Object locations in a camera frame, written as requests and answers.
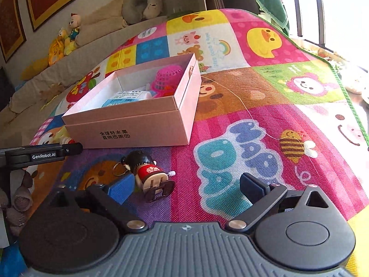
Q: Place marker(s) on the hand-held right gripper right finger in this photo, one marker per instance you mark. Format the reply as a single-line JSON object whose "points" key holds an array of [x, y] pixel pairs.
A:
{"points": [[253, 186]]}

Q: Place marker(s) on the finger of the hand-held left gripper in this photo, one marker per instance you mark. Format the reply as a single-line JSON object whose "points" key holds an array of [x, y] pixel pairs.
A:
{"points": [[73, 147]]}

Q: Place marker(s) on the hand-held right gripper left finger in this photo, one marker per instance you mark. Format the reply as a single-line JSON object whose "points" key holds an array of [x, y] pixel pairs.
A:
{"points": [[121, 189]]}

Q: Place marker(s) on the red dress wind-up doll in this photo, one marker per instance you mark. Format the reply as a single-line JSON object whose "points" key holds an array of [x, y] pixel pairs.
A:
{"points": [[147, 173]]}

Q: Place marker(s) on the pink cardboard box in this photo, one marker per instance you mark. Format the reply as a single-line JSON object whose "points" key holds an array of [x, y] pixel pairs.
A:
{"points": [[129, 124]]}

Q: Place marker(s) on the blue white wet wipes packet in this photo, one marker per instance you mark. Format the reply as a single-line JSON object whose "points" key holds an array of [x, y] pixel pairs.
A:
{"points": [[126, 99]]}

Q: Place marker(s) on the pink plastic toy basket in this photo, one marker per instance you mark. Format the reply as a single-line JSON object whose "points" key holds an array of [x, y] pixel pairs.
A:
{"points": [[170, 78]]}

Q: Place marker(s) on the person's left hand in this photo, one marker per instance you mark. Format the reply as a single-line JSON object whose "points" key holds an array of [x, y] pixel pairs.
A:
{"points": [[21, 202]]}

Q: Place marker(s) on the small brown plush toy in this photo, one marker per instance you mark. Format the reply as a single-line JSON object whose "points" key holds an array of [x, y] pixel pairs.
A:
{"points": [[50, 93]]}

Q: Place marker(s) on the beige sofa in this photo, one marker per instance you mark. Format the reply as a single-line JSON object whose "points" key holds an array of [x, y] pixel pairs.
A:
{"points": [[28, 92]]}

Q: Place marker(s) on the colourful cartoon play mat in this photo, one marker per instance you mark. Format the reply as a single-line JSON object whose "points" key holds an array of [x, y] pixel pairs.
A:
{"points": [[230, 115]]}

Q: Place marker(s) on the yellow pillow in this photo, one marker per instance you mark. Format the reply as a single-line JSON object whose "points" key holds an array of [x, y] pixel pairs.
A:
{"points": [[34, 68]]}

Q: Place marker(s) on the orange yellow plush toy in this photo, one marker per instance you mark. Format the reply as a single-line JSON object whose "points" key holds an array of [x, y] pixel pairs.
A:
{"points": [[56, 52]]}

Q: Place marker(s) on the yellow duck plush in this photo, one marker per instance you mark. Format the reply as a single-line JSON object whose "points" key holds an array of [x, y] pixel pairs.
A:
{"points": [[67, 43]]}

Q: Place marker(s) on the boy doll plush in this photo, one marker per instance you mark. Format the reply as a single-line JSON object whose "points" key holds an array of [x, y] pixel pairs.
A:
{"points": [[74, 26]]}

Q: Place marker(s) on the beige folded blanket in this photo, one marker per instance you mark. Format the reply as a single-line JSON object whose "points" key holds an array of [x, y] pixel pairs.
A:
{"points": [[101, 20]]}

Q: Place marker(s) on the red framed picture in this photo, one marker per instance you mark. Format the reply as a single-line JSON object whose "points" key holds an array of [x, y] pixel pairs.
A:
{"points": [[49, 0], [11, 20]]}

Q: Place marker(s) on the white slipper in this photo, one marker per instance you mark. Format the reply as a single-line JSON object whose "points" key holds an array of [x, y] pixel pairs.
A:
{"points": [[354, 87]]}

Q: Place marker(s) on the grey neck pillow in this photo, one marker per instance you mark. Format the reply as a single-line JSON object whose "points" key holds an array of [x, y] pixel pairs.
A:
{"points": [[132, 8]]}

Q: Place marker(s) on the white bear plush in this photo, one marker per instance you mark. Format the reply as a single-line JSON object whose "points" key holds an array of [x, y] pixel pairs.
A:
{"points": [[152, 7]]}

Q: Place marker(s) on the green printed blanket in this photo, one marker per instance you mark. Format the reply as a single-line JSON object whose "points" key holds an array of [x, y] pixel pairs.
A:
{"points": [[271, 3]]}

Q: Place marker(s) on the dark window frame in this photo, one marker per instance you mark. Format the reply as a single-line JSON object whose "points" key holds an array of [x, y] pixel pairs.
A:
{"points": [[318, 11]]}

